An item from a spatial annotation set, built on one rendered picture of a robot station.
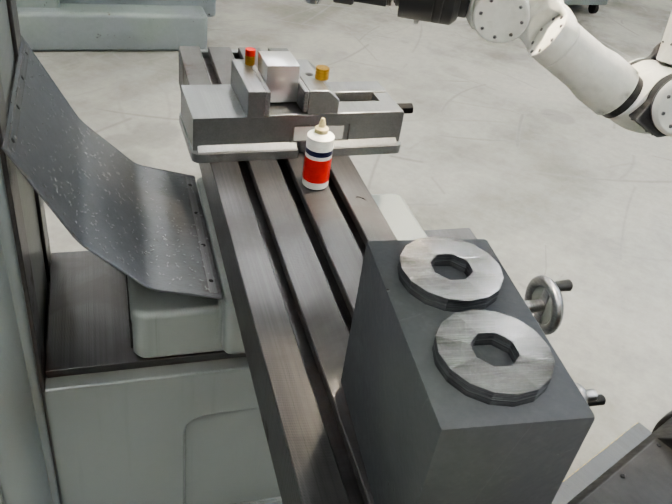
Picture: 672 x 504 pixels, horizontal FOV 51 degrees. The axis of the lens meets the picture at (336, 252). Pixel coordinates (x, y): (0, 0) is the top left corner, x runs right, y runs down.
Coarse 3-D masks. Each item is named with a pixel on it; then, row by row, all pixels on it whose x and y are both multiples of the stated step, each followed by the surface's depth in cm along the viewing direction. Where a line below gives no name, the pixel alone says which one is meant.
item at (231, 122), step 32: (192, 96) 112; (224, 96) 113; (256, 96) 106; (352, 96) 121; (384, 96) 121; (192, 128) 107; (224, 128) 108; (256, 128) 110; (288, 128) 112; (352, 128) 115; (384, 128) 117; (192, 160) 109; (224, 160) 110
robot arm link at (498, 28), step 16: (448, 0) 84; (464, 0) 85; (480, 0) 82; (496, 0) 81; (512, 0) 81; (528, 0) 83; (432, 16) 86; (448, 16) 86; (464, 16) 87; (480, 16) 83; (496, 16) 83; (512, 16) 82; (528, 16) 82; (480, 32) 84; (496, 32) 84; (512, 32) 84
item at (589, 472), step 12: (636, 432) 145; (648, 432) 146; (612, 444) 142; (624, 444) 142; (636, 444) 142; (600, 456) 139; (612, 456) 139; (588, 468) 136; (600, 468) 136; (564, 480) 133; (576, 480) 133; (588, 480) 134; (564, 492) 131; (576, 492) 131
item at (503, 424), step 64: (384, 256) 63; (448, 256) 63; (384, 320) 60; (448, 320) 55; (512, 320) 56; (384, 384) 60; (448, 384) 52; (512, 384) 50; (384, 448) 61; (448, 448) 49; (512, 448) 51; (576, 448) 53
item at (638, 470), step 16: (656, 432) 121; (640, 448) 117; (656, 448) 117; (624, 464) 114; (640, 464) 114; (656, 464) 114; (608, 480) 111; (624, 480) 111; (640, 480) 111; (656, 480) 112; (576, 496) 109; (592, 496) 108; (608, 496) 108; (624, 496) 108; (640, 496) 109; (656, 496) 109
